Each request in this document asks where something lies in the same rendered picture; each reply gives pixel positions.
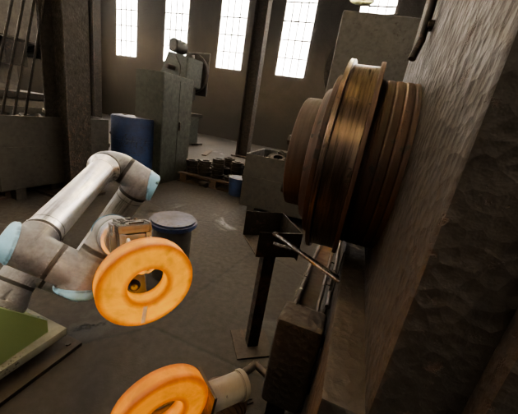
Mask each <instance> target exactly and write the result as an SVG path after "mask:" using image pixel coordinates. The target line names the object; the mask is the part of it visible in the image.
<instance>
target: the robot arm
mask: <svg viewBox="0 0 518 414"><path fill-rule="evenodd" d="M113 181H116V182H118V183H119V184H121V185H120V186H119V188H118V190H117V192H116V193H115V194H114V196H113V198H112V199H111V201H110V202H109V203H108V204H107V206H106V207H105V209H104V211H103V212H102V214H101V215H100V216H99V217H98V219H97V220H96V221H95V223H94V224H93V226H92V228H91V229H90V231H89V232H88V233H87V235H86V237H85V238H84V239H83V241H82V242H81V244H80V245H79V246H78V248H77V249H74V248H72V247H70V246H69V245H67V244H64V243H62V242H61V240H62V239H63V237H64V236H65V235H66V234H67V232H68V231H69V230H70V229H71V227H72V226H73V225H74V223H75V222H76V221H77V220H78V219H79V218H80V217H81V215H82V214H83V213H84V212H85V210H86V209H87V208H88V207H89V205H90V204H91V203H92V201H93V200H94V199H95V198H96V196H97V195H98V194H99V193H100V192H101V191H102V190H103V189H104V187H105V186H106V185H107V183H108V182H113ZM159 182H160V176H159V175H158V174H156V173H155V172H153V170H150V169H149V168H147V167H146V166H144V165H143V164H141V163H139V162H137V161H136V160H135V159H133V158H132V157H130V156H128V155H126V154H122V153H119V152H115V151H100V152H98V153H95V154H93V155H92V156H91V157H90V158H89V159H88V161H87V164H86V168H85V169H84V170H82V171H81V172H80V173H79V174H78V175H77V176H76V177H75V178H74V179H72V180H71V181H70V182H69V183H68V184H67V185H66V186H65V187H64V188H63V189H61V190H60V192H59V193H57V194H56V195H55V196H54V197H53V198H52V199H51V200H50V201H49V202H48V203H47V204H45V205H44V206H43V207H42V208H41V209H40V210H39V211H38V212H37V213H35V214H34V215H33V216H32V217H31V218H30V219H28V220H26V221H25V222H24V223H23V224H21V222H12V223H10V224H9V225H8V226H7V228H6V229H5V230H4V231H3V232H2V234H1V235H0V263H2V264H3V267H2V268H1V269H0V307H3V308H6V309H8V310H12V311H17V312H20V313H25V311H26V310H27V308H28V305H29V302H30V297H31V294H32V292H33V291H34V290H35V289H36V288H39V289H42V290H45V291H46V292H51V293H52V294H55V295H57V296H60V297H63V298H66V299H68V300H69V301H76V302H79V301H89V300H90V299H92V298H93V297H94V295H93V290H92V284H93V279H94V276H95V272H96V270H97V269H98V268H99V265H100V264H101V263H102V261H103V260H104V259H105V258H106V257H107V256H108V255H109V254H110V253H111V252H112V251H114V250H115V249H116V248H118V247H120V246H121V245H123V244H125V243H127V242H130V241H132V240H136V239H138V238H143V237H152V234H151V233H152V227H151V222H150V221H148V220H146V219H139V220H138V218H134V220H132V216H133V215H134V213H136V211H137V210H138V209H139V207H140V206H141V204H142V203H143V202H144V201H145V200H150V199H151V197H152V196H153V194H154V192H155V189H156V187H157V186H158V184H159ZM151 271H153V269H148V270H146V271H143V272H141V273H139V274H138V275H137V276H135V277H134V278H133V279H132V281H131V282H130V283H129V285H128V287H127V290H128V291H129V292H132V293H143V292H147V290H146V280H145V274H148V273H150V272H151Z"/></svg>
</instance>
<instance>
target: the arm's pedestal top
mask: <svg viewBox="0 0 518 414"><path fill-rule="evenodd" d="M25 312H28V313H30V314H32V315H35V316H38V317H39V318H42V319H44V320H47V321H48V332H47V333H46V334H44V335H43V336H41V337H40V338H38V339H37V340H35V341H34V342H33V343H31V344H30V345H28V346H27V347H25V348H24V349H22V350H21V351H19V352H18V353H17V354H16V355H14V356H12V357H11V358H9V359H8V360H6V361H5V362H3V363H2V364H1V365H0V380H1V379H2V378H4V377H5V376H6V375H8V374H10V373H11V372H13V371H14V370H15V369H17V368H18V367H20V366H22V365H23V364H25V363H26V362H27V361H28V360H30V359H31V358H33V357H35V356H36V355H38V354H39V353H41V352H42V351H43V350H45V349H46V348H47V347H49V346H51V345H52V344H54V343H55V342H57V341H58V340H59V339H61V338H63V337H64V336H66V335H67V328H65V327H63V326H61V325H60V324H58V323H56V322H54V321H52V320H50V319H48V318H46V317H44V316H42V315H40V314H38V313H36V312H34V311H32V310H30V309H28V308H27V310H26V311H25Z"/></svg>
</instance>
